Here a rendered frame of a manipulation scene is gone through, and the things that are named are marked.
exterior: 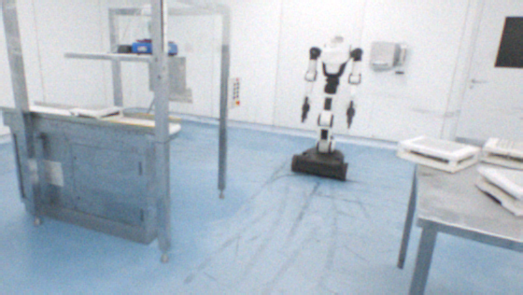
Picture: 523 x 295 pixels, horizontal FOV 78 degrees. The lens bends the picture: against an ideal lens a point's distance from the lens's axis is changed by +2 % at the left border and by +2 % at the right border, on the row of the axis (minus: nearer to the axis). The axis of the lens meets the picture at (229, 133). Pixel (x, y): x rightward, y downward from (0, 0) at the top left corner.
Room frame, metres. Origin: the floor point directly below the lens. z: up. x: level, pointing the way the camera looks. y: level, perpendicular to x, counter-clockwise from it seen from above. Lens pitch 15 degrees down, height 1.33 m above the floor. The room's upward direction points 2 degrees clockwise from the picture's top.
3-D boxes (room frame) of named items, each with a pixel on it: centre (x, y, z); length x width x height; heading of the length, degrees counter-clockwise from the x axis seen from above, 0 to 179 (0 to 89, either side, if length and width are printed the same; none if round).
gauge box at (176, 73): (2.10, 0.42, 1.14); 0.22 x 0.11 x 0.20; 70
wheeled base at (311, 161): (3.53, -1.10, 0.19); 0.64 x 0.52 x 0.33; 155
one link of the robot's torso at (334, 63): (3.55, -1.11, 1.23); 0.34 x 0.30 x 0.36; 65
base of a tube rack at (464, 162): (1.42, -0.96, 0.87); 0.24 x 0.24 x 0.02; 35
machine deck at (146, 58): (2.04, 0.65, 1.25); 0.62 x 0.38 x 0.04; 70
